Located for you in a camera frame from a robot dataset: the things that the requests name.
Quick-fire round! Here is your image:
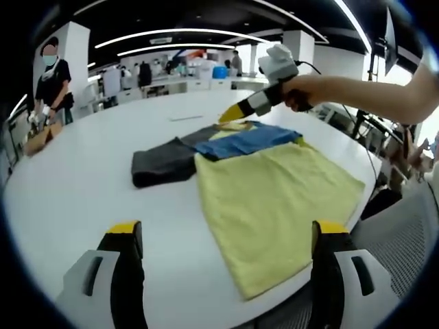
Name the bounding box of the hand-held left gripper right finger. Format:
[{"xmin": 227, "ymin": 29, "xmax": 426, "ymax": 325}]
[{"xmin": 310, "ymin": 220, "xmax": 401, "ymax": 329}]

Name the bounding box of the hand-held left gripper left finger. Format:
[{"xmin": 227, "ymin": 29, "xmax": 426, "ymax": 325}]
[{"xmin": 54, "ymin": 220, "xmax": 148, "ymax": 329}]

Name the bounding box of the yellow blue grey garment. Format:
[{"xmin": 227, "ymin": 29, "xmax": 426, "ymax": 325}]
[{"xmin": 131, "ymin": 120, "xmax": 366, "ymax": 302}]

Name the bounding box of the person's right hand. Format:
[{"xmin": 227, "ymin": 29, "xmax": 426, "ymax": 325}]
[{"xmin": 281, "ymin": 74, "xmax": 332, "ymax": 107}]

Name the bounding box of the long white workbench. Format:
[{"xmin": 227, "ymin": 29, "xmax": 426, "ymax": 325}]
[{"xmin": 116, "ymin": 75, "xmax": 272, "ymax": 103}]

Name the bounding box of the curved ceiling light strip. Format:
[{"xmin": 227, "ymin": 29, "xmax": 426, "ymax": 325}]
[
  {"xmin": 116, "ymin": 42, "xmax": 236, "ymax": 58},
  {"xmin": 95, "ymin": 29, "xmax": 272, "ymax": 49},
  {"xmin": 334, "ymin": 0, "xmax": 373, "ymax": 52}
]

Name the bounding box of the black panel on stand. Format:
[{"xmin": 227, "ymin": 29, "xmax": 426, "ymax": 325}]
[{"xmin": 368, "ymin": 6, "xmax": 401, "ymax": 82}]

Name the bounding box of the brown cardboard box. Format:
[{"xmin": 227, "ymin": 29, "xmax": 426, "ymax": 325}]
[{"xmin": 23, "ymin": 121, "xmax": 64, "ymax": 157}]

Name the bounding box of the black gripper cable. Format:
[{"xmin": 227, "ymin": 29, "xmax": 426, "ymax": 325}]
[{"xmin": 294, "ymin": 60, "xmax": 382, "ymax": 182}]

